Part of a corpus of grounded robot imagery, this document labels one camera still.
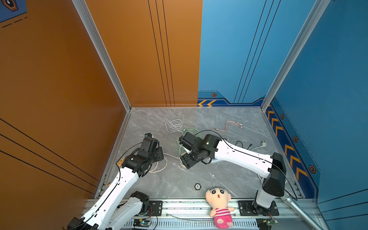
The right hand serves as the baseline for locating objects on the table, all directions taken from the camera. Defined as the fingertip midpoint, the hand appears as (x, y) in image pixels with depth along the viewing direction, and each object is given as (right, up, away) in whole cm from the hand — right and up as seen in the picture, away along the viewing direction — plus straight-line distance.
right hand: (188, 159), depth 75 cm
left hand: (-17, +4, +5) cm, 18 cm away
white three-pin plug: (+51, +4, +22) cm, 56 cm away
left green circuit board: (-24, -31, -4) cm, 39 cm away
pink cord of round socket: (-15, -2, +18) cm, 24 cm away
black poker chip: (+5, -17, +6) cm, 19 cm away
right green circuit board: (+38, -30, -5) cm, 49 cm away
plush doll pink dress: (+15, -17, -5) cm, 23 cm away
